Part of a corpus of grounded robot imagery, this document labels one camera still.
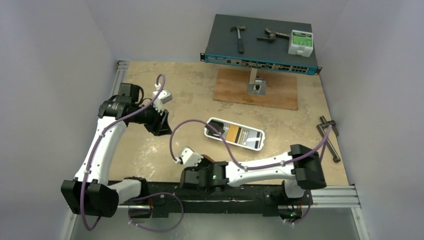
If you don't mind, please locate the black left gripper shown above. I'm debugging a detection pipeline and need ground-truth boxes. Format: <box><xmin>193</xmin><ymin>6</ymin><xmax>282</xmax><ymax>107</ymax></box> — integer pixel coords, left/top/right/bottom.
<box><xmin>130</xmin><ymin>99</ymin><xmax>172</xmax><ymax>136</ymax></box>

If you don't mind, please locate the white plastic basket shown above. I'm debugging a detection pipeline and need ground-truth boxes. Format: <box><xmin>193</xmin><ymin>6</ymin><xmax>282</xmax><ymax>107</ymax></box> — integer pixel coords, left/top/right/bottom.
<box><xmin>207</xmin><ymin>117</ymin><xmax>266</xmax><ymax>151</ymax></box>

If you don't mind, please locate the brown leather card holder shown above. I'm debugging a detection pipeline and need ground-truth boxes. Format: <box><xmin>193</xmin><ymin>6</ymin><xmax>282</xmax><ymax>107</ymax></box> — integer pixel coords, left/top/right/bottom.
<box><xmin>202</xmin><ymin>154</ymin><xmax>214</xmax><ymax>162</ymax></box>

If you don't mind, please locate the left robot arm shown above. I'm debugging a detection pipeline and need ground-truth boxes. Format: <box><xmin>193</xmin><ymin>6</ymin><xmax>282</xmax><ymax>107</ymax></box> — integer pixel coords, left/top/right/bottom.
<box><xmin>60</xmin><ymin>83</ymin><xmax>173</xmax><ymax>218</ymax></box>

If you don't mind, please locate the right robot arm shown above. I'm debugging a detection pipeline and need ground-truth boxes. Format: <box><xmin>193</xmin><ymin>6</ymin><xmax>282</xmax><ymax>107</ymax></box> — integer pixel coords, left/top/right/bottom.
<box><xmin>176</xmin><ymin>144</ymin><xmax>327</xmax><ymax>204</ymax></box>

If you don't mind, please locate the gold striped credit card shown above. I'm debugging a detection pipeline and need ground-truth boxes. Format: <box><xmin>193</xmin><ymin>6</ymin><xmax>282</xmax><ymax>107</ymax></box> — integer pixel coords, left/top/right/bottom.
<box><xmin>226</xmin><ymin>125</ymin><xmax>243</xmax><ymax>144</ymax></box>

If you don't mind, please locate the plywood base board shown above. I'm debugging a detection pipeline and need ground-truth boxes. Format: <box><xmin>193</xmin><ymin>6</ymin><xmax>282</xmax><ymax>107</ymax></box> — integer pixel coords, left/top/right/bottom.
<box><xmin>213</xmin><ymin>68</ymin><xmax>299</xmax><ymax>111</ymax></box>

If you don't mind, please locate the small hammer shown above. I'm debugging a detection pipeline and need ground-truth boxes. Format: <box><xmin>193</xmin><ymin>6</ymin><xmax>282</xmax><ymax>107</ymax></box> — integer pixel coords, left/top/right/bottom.
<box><xmin>230</xmin><ymin>26</ymin><xmax>246</xmax><ymax>54</ymax></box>

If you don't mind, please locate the white green electrical module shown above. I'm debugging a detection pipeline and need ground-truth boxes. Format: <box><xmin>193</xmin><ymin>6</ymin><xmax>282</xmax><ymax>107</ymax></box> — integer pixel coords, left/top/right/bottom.
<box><xmin>288</xmin><ymin>30</ymin><xmax>314</xmax><ymax>58</ymax></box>

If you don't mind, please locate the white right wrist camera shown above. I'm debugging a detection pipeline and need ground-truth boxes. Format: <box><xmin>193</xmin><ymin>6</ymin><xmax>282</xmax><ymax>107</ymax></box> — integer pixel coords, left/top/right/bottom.
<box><xmin>177</xmin><ymin>146</ymin><xmax>203</xmax><ymax>167</ymax></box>

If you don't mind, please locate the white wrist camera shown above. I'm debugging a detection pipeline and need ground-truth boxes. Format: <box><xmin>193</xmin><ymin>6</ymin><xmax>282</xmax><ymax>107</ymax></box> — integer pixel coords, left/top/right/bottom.
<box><xmin>177</xmin><ymin>146</ymin><xmax>203</xmax><ymax>167</ymax></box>
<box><xmin>152</xmin><ymin>84</ymin><xmax>173</xmax><ymax>113</ymax></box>

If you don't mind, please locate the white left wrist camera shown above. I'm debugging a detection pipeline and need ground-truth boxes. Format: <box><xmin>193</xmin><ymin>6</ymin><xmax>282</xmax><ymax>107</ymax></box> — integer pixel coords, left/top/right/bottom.
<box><xmin>152</xmin><ymin>84</ymin><xmax>173</xmax><ymax>113</ymax></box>

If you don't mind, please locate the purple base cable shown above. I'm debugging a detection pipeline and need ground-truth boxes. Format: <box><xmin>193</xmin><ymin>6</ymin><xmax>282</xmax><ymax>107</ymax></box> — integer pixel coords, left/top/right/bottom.
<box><xmin>128</xmin><ymin>192</ymin><xmax>185</xmax><ymax>233</ymax></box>

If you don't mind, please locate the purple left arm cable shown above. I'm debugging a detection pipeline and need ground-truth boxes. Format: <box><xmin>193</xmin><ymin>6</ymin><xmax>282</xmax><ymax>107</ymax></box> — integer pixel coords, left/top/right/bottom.
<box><xmin>80</xmin><ymin>73</ymin><xmax>167</xmax><ymax>231</ymax></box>

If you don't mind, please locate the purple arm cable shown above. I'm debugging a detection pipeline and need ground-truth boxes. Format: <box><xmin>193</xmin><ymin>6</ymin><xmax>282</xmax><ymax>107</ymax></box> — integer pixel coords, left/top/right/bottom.
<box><xmin>80</xmin><ymin>73</ymin><xmax>167</xmax><ymax>231</ymax></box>
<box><xmin>169</xmin><ymin>119</ymin><xmax>333</xmax><ymax>171</ymax></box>

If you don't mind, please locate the aluminium frame rail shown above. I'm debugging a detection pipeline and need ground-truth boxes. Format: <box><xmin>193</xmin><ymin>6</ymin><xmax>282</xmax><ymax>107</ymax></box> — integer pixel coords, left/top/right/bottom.
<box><xmin>110</xmin><ymin>60</ymin><xmax>130</xmax><ymax>96</ymax></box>

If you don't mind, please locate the silver metal stand bracket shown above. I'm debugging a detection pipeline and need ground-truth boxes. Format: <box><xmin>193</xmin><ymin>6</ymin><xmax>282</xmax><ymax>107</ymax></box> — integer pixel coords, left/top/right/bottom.
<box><xmin>247</xmin><ymin>68</ymin><xmax>267</xmax><ymax>96</ymax></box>

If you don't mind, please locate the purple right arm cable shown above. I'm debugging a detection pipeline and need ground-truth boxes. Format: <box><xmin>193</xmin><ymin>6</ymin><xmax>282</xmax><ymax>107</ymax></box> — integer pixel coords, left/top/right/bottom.
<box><xmin>169</xmin><ymin>119</ymin><xmax>333</xmax><ymax>171</ymax></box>

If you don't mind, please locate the blue network switch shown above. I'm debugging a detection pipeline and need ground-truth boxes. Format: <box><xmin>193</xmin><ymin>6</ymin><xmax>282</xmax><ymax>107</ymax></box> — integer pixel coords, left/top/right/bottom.
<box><xmin>200</xmin><ymin>14</ymin><xmax>322</xmax><ymax>76</ymax></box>

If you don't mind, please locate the metal T-handle tool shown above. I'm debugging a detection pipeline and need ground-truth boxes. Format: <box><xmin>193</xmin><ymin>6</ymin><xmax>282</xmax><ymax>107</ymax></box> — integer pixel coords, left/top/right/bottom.
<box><xmin>316</xmin><ymin>115</ymin><xmax>342</xmax><ymax>163</ymax></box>

